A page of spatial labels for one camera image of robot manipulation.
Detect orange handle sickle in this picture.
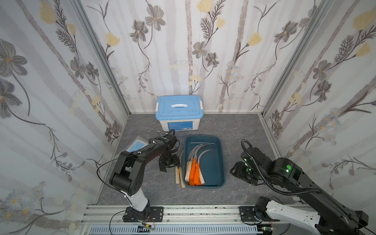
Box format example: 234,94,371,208
186,144,208,186
193,149,212,186

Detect wooden handle sickle group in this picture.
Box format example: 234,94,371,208
187,144,203,173

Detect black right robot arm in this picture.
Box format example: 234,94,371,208
230,146,368,235

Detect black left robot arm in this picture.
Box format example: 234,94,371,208
109,134,180,222

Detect teal plastic storage bin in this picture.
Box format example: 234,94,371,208
182,135,225,189

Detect white storage box blue lid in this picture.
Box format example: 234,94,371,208
155,95,203,132

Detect bagged blue face masks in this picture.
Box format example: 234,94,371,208
115,136,148,158

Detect wooden handle sickle beside bin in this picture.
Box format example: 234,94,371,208
179,148,186,189

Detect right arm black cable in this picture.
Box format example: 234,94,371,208
240,138,376,235

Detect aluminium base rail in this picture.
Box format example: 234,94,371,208
79,197,320,235

